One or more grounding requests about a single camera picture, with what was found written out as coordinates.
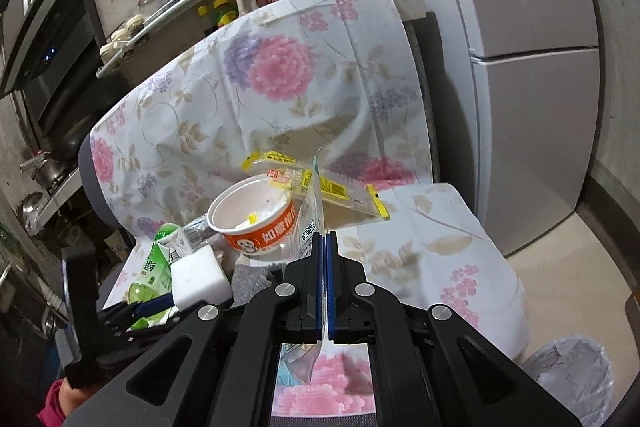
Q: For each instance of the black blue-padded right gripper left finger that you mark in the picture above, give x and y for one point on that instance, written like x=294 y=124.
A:
x=217 y=367

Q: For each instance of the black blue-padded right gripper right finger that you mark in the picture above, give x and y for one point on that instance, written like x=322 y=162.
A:
x=430 y=367

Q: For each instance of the clear plastic wrapper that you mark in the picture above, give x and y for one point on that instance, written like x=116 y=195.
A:
x=306 y=269

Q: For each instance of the yellow clear snack bag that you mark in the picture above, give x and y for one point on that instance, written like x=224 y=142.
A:
x=346 y=202

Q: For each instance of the white lined trash bin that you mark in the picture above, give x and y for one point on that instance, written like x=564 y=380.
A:
x=577 y=371

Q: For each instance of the metal kitchen shelf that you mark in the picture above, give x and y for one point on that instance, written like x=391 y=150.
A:
x=157 y=21

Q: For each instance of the person's left hand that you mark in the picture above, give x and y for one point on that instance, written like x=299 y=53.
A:
x=62 y=399

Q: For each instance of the grey knitted cloth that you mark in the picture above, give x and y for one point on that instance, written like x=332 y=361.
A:
x=247 y=281

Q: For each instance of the white foam block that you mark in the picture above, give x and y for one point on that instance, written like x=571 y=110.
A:
x=199 y=277

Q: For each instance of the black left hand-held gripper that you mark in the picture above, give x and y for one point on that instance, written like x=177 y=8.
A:
x=98 y=344

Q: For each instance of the green drink bottle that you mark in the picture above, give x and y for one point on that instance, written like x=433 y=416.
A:
x=154 y=278

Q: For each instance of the orange white noodle bowl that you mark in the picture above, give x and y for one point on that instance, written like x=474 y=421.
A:
x=255 y=216

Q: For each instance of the metal cooking pot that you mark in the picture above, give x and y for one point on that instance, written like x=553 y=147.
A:
x=46 y=171

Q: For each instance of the floral cloth cover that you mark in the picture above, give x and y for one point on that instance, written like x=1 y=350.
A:
x=300 y=106

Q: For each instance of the black range hood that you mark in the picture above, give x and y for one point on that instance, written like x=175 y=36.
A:
x=53 y=62

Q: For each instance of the white refrigerator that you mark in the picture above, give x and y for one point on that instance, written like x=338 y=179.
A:
x=515 y=87

